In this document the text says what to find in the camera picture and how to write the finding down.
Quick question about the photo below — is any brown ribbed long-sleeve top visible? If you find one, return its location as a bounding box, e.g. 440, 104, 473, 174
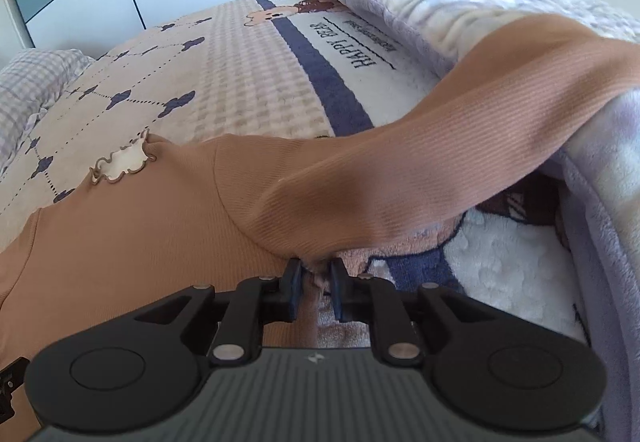
0, 12, 640, 442

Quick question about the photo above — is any beige bear pattern bed blanket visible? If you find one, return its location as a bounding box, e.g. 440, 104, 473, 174
1, 0, 589, 341

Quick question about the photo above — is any purple plaid pillow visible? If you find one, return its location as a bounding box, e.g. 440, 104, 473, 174
0, 48, 96, 168

